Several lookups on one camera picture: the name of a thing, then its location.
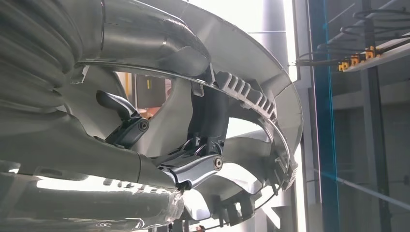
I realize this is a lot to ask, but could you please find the grey shelf board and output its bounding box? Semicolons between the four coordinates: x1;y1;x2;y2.
344;40;410;73

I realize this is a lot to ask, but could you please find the blue edged upright post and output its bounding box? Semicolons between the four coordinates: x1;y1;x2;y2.
307;0;341;232

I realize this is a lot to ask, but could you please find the dark upright post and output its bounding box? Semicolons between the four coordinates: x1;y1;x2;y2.
361;0;392;232

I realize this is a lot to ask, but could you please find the grey round column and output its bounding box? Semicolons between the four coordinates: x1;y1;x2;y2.
263;0;291;73

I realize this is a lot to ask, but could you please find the thin grey diagonal rod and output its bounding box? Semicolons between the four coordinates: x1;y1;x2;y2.
314;169;410;212

